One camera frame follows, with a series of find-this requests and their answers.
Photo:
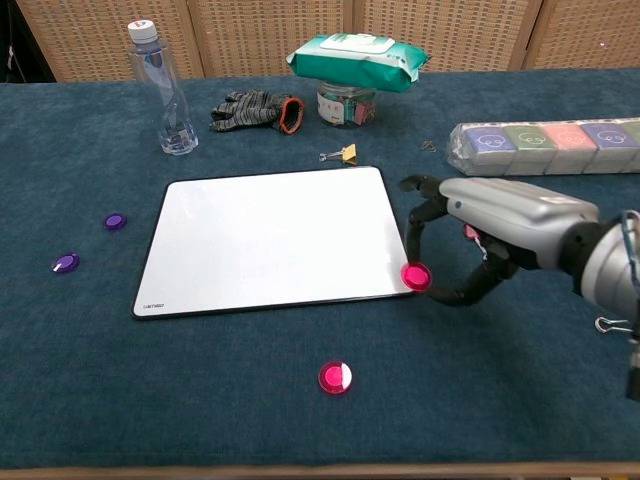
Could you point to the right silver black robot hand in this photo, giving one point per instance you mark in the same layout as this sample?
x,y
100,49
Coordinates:
x,y
510,210

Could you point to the pink round magnet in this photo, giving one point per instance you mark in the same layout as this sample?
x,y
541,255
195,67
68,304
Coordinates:
x,y
416,276
334,378

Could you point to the purple round magnet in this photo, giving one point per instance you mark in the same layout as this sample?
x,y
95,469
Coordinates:
x,y
65,263
115,221

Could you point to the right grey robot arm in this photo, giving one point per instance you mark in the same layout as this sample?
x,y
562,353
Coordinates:
x,y
610,270

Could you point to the white magnetic board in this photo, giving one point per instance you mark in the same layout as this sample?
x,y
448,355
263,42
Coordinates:
x,y
270,240

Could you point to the pink binder clip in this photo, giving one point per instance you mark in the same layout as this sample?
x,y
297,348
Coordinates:
x,y
470,232

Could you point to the wrapped tissue multipack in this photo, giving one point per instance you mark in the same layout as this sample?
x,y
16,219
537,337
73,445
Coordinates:
x,y
550,147

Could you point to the metal paper clips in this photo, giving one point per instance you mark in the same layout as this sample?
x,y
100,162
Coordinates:
x,y
428,146

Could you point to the large yellow binder clip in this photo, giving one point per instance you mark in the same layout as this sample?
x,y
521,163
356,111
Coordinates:
x,y
607,325

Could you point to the small yellow binder clip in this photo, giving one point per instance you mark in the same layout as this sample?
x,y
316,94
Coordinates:
x,y
349,153

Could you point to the clear jar of clips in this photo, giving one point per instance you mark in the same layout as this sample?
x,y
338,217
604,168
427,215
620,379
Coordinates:
x,y
345,107

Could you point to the green wet wipes pack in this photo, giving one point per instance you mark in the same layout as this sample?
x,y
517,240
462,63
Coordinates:
x,y
355,62

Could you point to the grey knit work glove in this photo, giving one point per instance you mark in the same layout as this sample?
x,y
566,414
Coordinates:
x,y
250,110

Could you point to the woven folding screen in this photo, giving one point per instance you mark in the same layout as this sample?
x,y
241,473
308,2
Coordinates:
x,y
250,35

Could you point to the clear plastic water bottle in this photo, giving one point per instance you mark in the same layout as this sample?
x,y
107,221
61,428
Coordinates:
x,y
170,100

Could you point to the blue carpet table mat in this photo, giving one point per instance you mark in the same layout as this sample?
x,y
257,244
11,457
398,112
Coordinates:
x,y
200,390

